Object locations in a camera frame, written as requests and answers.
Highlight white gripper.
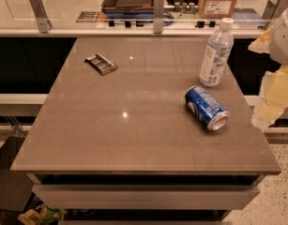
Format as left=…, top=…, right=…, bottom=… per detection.
left=248, top=7, right=288, bottom=129

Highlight blue pepsi can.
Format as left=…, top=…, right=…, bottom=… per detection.
left=185, top=85, right=230, bottom=131

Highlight clear plastic water bottle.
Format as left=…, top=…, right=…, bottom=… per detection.
left=199, top=18, right=234, bottom=87

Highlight cardboard box with label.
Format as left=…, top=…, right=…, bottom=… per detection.
left=198, top=0, right=236, bottom=19

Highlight stacked trays behind glass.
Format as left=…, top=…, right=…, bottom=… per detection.
left=101, top=0, right=154, bottom=20

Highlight dark snack bar wrapper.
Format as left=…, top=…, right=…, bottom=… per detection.
left=85, top=53, right=118, bottom=76

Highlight grey table drawer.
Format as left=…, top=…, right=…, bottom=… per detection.
left=33, top=185, right=259, bottom=210

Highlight green snack bag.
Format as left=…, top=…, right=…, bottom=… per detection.
left=18, top=204, right=63, bottom=225

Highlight right metal glass bracket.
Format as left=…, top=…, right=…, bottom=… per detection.
left=258, top=0, right=288, bottom=29

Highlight metal glass bracket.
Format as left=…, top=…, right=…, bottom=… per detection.
left=153, top=0, right=164, bottom=34
left=258, top=0, right=288, bottom=29
left=29, top=0, right=52, bottom=33

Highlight middle metal glass bracket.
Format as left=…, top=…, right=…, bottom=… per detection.
left=153, top=0, right=164, bottom=34

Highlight left metal glass bracket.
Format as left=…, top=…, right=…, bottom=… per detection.
left=29, top=0, right=52, bottom=33

